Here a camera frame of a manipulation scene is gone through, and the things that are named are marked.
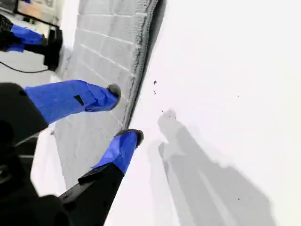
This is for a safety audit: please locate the black camera cable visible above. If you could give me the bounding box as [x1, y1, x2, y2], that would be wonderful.
[0, 60, 51, 74]

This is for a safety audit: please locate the black camera stalk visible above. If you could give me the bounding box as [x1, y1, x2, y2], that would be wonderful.
[23, 44, 48, 55]

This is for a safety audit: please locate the grey striped towel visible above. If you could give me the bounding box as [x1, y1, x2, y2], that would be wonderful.
[50, 0, 166, 190]

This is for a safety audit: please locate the brown cardboard box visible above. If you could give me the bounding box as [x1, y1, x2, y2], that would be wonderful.
[16, 2, 42, 16]

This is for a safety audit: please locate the black camera box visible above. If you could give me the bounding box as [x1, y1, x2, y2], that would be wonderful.
[43, 28, 63, 71]

